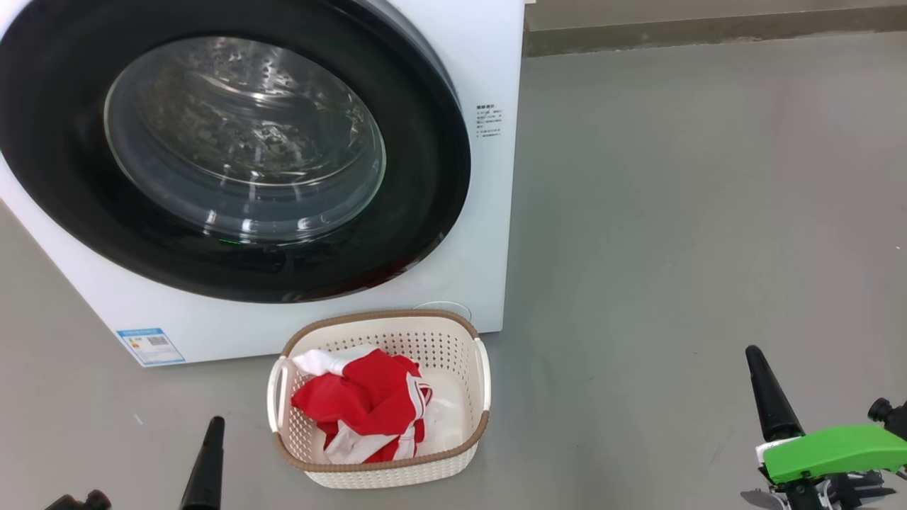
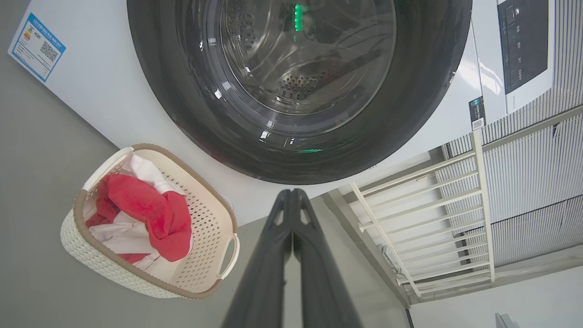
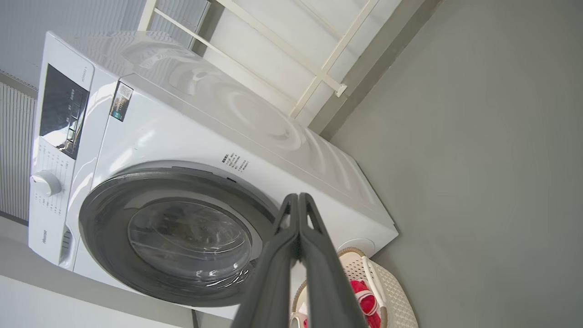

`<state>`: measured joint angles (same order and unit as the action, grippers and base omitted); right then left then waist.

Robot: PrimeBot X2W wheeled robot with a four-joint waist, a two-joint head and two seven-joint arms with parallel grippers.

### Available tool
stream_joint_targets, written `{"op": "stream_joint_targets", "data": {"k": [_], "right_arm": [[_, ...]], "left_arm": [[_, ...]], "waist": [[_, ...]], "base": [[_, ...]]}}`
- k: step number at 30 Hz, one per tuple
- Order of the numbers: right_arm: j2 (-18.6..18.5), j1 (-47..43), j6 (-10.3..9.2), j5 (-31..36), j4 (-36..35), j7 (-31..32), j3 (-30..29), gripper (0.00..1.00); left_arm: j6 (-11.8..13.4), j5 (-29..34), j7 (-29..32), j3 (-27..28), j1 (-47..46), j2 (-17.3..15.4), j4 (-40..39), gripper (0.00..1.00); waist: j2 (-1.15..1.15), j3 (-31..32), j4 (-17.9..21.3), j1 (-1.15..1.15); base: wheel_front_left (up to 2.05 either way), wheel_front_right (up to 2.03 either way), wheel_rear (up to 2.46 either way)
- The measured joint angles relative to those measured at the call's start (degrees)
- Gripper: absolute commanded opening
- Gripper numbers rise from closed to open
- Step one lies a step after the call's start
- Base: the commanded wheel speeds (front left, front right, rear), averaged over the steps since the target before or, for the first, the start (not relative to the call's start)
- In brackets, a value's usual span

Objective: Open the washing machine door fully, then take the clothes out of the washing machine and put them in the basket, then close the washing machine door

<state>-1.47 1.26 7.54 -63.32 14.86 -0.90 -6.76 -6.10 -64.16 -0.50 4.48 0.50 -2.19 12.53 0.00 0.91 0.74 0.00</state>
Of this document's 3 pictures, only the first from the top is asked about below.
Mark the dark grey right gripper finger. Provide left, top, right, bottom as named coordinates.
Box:
left=745, top=345, right=806, bottom=441

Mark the blue energy label sticker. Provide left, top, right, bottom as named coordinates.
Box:
left=116, top=327, right=186, bottom=367

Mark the white front-load washing machine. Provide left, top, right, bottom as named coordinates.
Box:
left=0, top=0, right=526, bottom=368

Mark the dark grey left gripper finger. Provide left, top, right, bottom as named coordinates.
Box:
left=179, top=416, right=226, bottom=510

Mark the red and white garment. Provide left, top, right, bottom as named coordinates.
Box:
left=291, top=345, right=434, bottom=465

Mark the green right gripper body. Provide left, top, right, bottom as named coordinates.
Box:
left=740, top=424, right=907, bottom=510

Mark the cream perforated laundry basket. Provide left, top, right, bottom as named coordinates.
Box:
left=266, top=309, right=492, bottom=489

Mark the round white filter cover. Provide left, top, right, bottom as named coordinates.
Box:
left=413, top=301, right=472, bottom=323

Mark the black round washer door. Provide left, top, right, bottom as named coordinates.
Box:
left=0, top=0, right=472, bottom=304

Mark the small printed text sticker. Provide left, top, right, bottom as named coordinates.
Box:
left=475, top=104, right=504, bottom=139

